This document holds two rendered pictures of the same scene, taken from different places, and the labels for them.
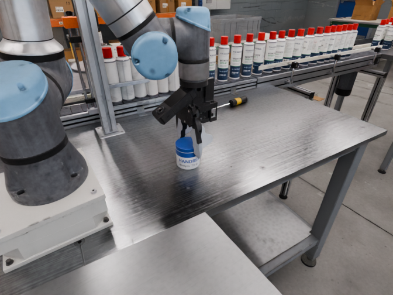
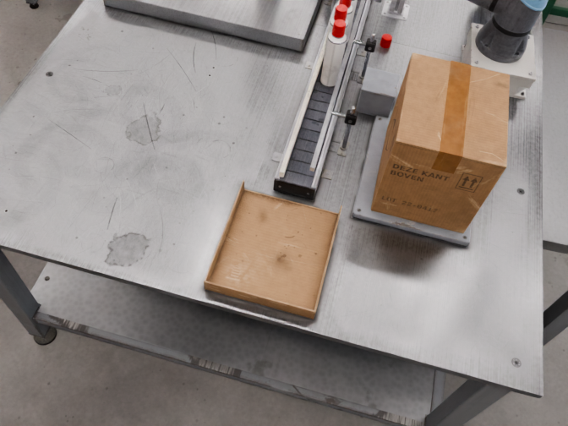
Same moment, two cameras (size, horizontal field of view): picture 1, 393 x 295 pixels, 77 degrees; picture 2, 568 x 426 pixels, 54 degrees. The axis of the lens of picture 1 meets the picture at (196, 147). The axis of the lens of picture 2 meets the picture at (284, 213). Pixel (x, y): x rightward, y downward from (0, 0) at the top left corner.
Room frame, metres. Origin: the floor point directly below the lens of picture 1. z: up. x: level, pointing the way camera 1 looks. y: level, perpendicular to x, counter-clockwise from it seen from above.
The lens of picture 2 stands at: (-0.04, 1.82, 2.01)
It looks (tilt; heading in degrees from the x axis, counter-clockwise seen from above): 56 degrees down; 309
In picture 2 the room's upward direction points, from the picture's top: 8 degrees clockwise
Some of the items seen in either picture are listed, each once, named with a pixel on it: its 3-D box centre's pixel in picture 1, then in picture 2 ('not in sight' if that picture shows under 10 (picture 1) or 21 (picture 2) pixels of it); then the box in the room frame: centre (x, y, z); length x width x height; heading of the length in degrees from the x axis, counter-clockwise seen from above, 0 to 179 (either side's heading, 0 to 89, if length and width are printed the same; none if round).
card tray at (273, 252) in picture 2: not in sight; (275, 245); (0.39, 1.29, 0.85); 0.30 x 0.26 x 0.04; 120
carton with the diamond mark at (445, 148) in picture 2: not in sight; (438, 144); (0.28, 0.85, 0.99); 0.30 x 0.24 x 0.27; 121
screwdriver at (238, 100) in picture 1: (229, 103); not in sight; (1.01, -0.14, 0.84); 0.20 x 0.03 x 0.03; 126
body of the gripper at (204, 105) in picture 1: (196, 100); not in sight; (0.61, 0.00, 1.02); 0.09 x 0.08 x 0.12; 124
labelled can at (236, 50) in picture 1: (235, 57); not in sight; (1.25, -0.19, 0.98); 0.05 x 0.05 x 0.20
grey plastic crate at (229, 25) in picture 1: (228, 27); not in sight; (3.01, -0.36, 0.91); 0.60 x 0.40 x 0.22; 127
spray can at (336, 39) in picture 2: not in sight; (334, 53); (0.67, 0.80, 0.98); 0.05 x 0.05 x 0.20
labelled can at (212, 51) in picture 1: (210, 61); not in sight; (1.18, -0.06, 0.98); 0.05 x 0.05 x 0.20
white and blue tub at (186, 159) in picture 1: (188, 153); not in sight; (0.59, 0.02, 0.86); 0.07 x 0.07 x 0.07
